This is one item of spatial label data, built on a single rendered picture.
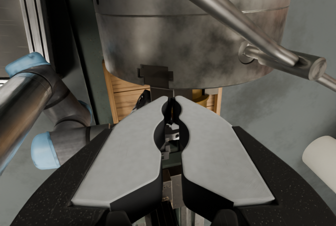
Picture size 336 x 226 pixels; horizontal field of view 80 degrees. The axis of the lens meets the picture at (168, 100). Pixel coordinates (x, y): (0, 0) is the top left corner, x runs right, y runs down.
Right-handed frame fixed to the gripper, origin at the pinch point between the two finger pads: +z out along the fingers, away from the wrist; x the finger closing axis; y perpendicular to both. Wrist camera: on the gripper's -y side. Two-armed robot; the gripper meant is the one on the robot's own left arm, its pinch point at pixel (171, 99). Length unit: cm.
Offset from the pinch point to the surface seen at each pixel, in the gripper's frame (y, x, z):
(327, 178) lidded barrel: 176, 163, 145
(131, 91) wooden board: 19.6, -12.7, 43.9
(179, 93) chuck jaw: 7.6, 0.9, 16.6
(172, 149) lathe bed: 50, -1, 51
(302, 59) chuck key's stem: -0.3, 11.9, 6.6
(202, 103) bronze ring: 13.5, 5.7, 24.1
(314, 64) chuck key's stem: -0.2, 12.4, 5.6
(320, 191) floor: 263, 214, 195
